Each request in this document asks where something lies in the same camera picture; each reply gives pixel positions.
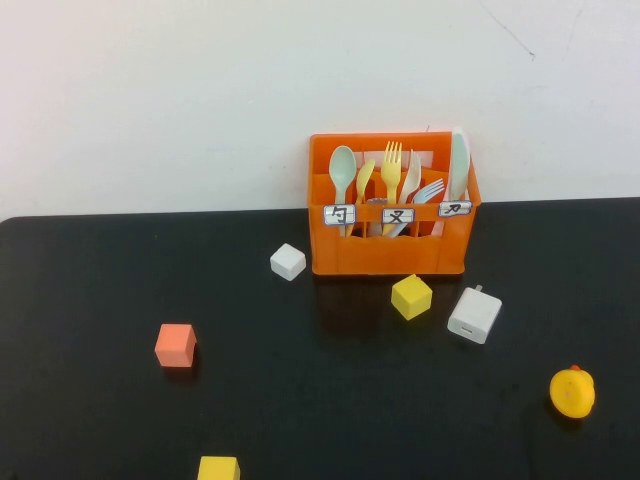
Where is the white label spoon character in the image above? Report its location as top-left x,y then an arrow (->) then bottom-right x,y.
323,203 -> 357,227

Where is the white plastic fork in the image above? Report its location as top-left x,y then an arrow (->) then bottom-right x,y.
387,149 -> 424,237

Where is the pale green plastic spoon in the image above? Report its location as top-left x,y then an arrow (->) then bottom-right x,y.
328,145 -> 358,237

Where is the white usb wall charger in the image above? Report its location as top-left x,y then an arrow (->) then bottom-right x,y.
446,283 -> 503,346

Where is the pale green plastic knife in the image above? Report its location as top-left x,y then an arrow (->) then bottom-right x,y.
446,126 -> 471,202

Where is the yellow plastic fork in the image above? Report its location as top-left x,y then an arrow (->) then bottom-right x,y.
380,140 -> 404,207

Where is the yellow rubber duck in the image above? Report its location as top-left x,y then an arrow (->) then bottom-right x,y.
548,364 -> 597,420

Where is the white label knife character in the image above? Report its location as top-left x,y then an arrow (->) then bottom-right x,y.
437,200 -> 473,218

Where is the white foam cube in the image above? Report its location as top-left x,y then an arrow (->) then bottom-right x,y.
269,242 -> 307,282

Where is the yellow foam cube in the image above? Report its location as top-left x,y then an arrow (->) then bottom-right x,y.
390,273 -> 433,322
196,455 -> 242,480

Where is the yellow plastic spoon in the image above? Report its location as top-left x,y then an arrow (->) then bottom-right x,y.
353,158 -> 376,206

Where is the white label fork character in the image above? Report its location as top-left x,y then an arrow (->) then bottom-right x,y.
381,207 -> 416,225

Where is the salmon orange foam cube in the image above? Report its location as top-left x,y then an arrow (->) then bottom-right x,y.
154,323 -> 198,369

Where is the orange plastic cutlery holder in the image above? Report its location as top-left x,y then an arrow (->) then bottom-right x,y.
306,130 -> 483,277

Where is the light blue plastic fork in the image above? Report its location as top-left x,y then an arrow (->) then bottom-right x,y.
412,178 -> 446,205

